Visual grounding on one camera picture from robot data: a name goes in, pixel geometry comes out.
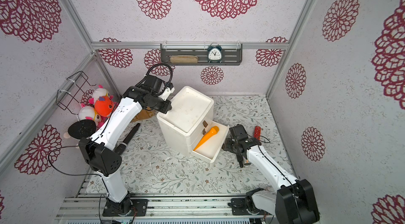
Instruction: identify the orange fish plush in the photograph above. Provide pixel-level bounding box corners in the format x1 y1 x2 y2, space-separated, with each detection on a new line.
94 96 115 117

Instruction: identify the white three-drawer cabinet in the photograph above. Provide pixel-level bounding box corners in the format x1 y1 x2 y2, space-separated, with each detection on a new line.
157 86 215 157

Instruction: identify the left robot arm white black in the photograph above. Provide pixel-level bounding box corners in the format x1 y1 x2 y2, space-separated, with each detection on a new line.
79 84 174 204

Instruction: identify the teal alarm clock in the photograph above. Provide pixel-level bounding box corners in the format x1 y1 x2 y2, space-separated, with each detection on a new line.
207 45 223 63

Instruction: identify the pink white plush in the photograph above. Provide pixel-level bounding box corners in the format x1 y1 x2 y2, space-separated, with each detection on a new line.
78 104 105 128
88 85 112 105

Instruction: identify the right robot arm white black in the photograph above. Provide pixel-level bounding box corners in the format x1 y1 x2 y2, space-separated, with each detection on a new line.
223 138 320 224

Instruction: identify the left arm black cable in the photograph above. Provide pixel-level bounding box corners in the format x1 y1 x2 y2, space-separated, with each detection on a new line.
47 62 174 176

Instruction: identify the pink white plush lower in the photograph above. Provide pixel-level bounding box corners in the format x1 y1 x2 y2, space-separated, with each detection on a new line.
78 104 105 128

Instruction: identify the black-haired doll striped shirt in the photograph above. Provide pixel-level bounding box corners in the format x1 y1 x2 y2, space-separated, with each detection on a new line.
63 119 97 140

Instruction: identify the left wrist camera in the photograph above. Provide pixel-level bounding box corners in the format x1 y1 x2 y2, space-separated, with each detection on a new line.
140 75 175 100

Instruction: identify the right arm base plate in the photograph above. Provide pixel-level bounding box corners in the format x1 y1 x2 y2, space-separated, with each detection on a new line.
228 197 265 216

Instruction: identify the white bottom drawer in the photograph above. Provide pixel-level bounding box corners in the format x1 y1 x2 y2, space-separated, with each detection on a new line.
191 122 229 167

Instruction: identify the red glitter microphone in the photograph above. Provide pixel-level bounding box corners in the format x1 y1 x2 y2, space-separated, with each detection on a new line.
254 126 262 140

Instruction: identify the pink white plush upper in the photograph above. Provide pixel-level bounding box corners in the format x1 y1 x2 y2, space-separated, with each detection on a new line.
88 85 112 105

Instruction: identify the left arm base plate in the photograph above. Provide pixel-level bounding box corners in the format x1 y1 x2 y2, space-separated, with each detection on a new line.
102 199 149 217

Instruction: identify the black wire wall basket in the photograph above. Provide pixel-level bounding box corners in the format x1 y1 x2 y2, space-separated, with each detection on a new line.
55 71 96 115

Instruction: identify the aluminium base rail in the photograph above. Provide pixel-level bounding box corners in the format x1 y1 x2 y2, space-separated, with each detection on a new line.
55 194 322 220

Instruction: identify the grey wall shelf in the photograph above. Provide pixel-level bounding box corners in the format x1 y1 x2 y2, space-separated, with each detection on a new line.
160 43 243 66

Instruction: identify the floral table mat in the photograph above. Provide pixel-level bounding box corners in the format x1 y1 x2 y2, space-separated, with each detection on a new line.
85 95 301 195

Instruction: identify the brown plush toy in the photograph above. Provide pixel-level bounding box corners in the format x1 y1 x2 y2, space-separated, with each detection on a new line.
131 110 157 122

